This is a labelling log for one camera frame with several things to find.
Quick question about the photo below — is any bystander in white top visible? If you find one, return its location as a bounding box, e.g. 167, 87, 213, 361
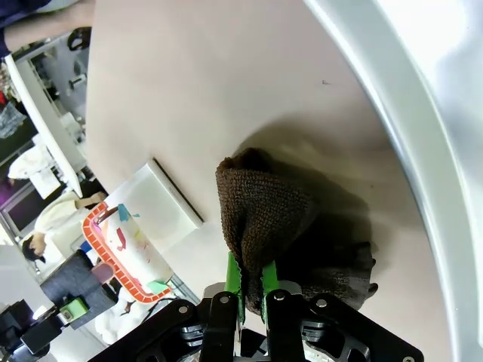
35, 191, 109, 244

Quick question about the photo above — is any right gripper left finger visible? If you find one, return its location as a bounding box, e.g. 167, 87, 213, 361
101, 251, 242, 362

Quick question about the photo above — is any person's right hand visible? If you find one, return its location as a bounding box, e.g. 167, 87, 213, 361
6, 0, 96, 52

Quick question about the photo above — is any silver metal tray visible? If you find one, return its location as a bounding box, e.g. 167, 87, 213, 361
303, 0, 483, 362

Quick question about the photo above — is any white background table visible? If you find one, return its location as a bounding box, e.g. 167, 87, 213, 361
4, 54, 88, 199

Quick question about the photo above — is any dark monitor screen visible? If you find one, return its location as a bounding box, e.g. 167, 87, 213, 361
0, 184, 41, 235

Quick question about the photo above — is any person in purple jacket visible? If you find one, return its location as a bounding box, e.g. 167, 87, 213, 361
0, 0, 52, 57

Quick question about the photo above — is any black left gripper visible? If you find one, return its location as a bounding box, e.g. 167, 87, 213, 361
0, 250, 116, 356

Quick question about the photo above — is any dark brown cloth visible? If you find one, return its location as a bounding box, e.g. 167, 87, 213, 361
215, 146, 379, 316

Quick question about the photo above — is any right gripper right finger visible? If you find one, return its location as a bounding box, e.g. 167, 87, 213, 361
262, 260, 423, 362

